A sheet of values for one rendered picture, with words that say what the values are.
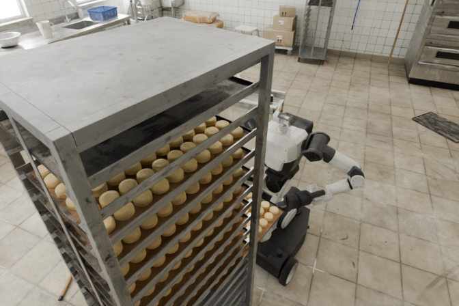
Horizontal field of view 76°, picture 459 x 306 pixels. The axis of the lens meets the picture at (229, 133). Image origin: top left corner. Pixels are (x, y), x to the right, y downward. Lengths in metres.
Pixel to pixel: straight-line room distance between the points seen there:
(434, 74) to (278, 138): 4.28
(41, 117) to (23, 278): 2.29
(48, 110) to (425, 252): 2.77
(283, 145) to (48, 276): 1.96
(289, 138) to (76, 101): 1.30
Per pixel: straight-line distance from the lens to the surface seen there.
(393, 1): 6.40
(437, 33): 5.55
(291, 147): 1.72
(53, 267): 2.76
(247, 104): 2.51
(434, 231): 3.13
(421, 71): 5.71
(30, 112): 0.62
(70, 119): 0.56
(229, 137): 0.99
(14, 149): 1.02
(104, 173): 0.64
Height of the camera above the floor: 2.08
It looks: 34 degrees down
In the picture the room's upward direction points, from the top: straight up
